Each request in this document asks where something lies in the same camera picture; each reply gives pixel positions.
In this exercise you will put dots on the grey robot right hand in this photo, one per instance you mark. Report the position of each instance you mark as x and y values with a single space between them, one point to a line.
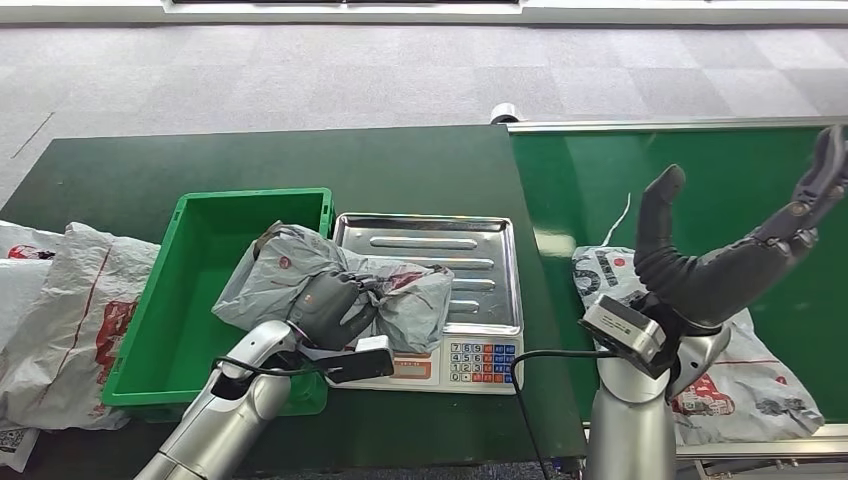
702 285

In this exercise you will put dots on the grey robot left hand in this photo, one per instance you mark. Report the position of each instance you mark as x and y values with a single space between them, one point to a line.
324 305

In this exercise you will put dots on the grey package red print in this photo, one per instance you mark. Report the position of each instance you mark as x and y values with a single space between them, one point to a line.
278 285

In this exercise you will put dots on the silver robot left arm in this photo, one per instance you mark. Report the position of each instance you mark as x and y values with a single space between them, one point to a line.
218 424

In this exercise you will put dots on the grey package black lettering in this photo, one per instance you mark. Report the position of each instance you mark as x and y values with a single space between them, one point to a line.
748 397

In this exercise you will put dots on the white conveyor roller end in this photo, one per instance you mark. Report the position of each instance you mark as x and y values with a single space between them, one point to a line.
507 112

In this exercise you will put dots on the large white package red print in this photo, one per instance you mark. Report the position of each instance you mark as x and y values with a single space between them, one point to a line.
60 318

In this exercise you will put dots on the plain white package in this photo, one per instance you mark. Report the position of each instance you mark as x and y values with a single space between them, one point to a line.
20 291

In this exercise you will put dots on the white package red label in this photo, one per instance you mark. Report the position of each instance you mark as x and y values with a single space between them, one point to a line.
26 237

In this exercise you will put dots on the thin white strip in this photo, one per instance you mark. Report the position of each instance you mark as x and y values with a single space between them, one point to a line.
626 210

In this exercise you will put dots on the green plastic bin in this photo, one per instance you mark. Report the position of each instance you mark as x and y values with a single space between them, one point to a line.
199 265

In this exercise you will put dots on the electronic scale steel tray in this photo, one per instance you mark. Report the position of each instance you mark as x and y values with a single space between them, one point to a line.
464 245

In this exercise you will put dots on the paper with QR code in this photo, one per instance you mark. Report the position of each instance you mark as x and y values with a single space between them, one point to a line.
16 449

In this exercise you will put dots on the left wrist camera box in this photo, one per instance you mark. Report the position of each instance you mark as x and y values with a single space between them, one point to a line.
361 364

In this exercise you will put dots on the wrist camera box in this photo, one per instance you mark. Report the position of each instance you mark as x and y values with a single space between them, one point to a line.
623 328
361 364

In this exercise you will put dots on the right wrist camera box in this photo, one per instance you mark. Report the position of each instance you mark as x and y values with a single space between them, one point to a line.
623 328

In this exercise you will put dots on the white wall ledge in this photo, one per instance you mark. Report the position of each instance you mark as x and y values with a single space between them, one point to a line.
662 12

